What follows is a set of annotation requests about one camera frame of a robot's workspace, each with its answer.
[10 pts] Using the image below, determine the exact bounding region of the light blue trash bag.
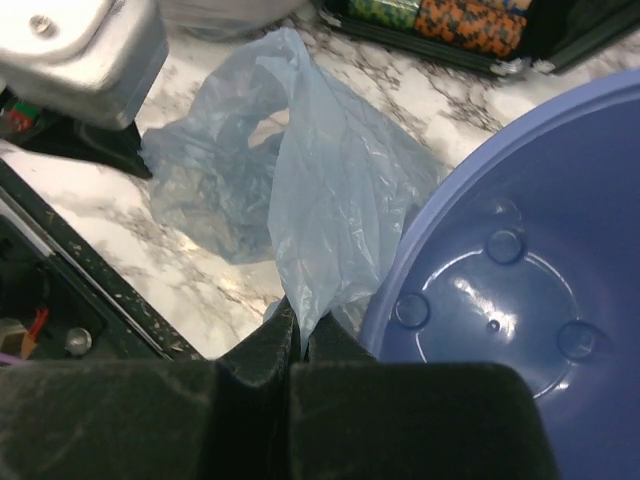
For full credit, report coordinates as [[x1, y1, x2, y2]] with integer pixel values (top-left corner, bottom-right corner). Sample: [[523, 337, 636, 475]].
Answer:
[[141, 28, 446, 339]]

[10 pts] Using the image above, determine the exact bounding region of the black poker chip case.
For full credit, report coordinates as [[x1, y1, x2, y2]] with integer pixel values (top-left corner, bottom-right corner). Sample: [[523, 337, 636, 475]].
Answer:
[[319, 0, 639, 78]]

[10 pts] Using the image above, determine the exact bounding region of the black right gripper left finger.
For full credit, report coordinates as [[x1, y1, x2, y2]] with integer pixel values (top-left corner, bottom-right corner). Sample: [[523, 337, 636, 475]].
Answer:
[[1, 300, 295, 479]]

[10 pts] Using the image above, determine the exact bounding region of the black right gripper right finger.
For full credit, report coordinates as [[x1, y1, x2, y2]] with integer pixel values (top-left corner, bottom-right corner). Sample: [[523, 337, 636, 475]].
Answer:
[[289, 316, 559, 479]]

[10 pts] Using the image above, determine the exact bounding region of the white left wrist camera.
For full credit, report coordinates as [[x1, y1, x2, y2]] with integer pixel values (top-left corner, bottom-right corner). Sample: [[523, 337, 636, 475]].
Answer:
[[1, 1, 168, 130]]

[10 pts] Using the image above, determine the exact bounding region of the black mounting rail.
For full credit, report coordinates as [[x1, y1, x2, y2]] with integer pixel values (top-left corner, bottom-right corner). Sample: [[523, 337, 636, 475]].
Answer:
[[1, 163, 201, 360]]

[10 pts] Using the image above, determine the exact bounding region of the blue plastic trash bin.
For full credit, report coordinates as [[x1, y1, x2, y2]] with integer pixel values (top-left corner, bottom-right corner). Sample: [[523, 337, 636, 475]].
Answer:
[[359, 68, 640, 401]]

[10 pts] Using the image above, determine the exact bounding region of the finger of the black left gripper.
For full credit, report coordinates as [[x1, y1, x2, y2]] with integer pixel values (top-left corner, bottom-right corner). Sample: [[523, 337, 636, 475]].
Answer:
[[19, 117, 152, 180]]

